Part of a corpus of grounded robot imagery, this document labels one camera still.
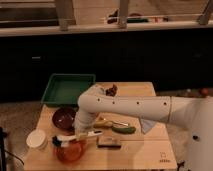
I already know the dark maroon bowl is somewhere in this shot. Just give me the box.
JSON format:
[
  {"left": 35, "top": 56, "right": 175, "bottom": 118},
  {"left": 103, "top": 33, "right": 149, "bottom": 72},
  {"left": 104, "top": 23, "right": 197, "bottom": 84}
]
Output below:
[{"left": 52, "top": 107, "right": 76, "bottom": 130}]

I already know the blue grey cloth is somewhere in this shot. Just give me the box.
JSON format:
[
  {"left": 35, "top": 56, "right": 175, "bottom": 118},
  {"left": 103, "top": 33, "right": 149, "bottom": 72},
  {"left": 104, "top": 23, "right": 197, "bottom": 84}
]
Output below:
[{"left": 139, "top": 119, "right": 156, "bottom": 134}]

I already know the dark brown toy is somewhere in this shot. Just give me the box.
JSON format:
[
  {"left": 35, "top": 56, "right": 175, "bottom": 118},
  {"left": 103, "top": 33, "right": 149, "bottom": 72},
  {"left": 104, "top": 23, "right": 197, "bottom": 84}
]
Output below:
[{"left": 106, "top": 84, "right": 118, "bottom": 96}]

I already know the green plastic tray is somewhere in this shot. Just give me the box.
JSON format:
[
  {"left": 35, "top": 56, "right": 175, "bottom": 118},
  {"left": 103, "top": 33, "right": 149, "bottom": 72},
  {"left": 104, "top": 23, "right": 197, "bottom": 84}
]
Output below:
[{"left": 41, "top": 73, "right": 96, "bottom": 107}]

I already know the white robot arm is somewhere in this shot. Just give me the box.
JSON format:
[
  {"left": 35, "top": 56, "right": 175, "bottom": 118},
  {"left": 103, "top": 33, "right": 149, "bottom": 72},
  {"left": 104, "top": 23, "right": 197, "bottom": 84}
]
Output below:
[{"left": 74, "top": 85, "right": 213, "bottom": 171}]

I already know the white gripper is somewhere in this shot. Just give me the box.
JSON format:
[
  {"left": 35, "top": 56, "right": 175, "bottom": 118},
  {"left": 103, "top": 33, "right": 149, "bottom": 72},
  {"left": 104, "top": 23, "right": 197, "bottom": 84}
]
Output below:
[{"left": 74, "top": 111, "right": 97, "bottom": 134}]

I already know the black wooden block brush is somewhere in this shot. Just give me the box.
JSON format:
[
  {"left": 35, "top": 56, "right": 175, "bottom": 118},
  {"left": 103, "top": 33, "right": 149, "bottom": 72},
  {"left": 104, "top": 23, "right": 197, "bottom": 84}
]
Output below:
[{"left": 97, "top": 136, "right": 121, "bottom": 148}]

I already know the red bowl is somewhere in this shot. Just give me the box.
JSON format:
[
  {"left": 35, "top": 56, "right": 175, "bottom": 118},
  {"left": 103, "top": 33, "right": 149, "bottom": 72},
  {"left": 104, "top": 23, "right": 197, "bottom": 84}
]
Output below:
[{"left": 54, "top": 140, "right": 86, "bottom": 163}]

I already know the white dish brush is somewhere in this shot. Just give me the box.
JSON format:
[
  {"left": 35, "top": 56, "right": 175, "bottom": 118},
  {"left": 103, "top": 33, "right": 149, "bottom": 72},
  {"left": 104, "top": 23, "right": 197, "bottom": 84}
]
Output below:
[{"left": 52, "top": 130, "right": 103, "bottom": 147}]

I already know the white cup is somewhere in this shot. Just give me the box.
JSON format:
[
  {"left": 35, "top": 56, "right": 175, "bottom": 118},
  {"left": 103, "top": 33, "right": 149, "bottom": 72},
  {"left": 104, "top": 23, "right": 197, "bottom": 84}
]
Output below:
[{"left": 26, "top": 129, "right": 48, "bottom": 150}]

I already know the green cucumber toy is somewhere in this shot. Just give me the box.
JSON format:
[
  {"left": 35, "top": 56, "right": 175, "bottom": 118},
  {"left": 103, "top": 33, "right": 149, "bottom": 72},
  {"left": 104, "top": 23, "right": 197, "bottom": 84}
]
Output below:
[{"left": 111, "top": 126, "right": 136, "bottom": 134}]

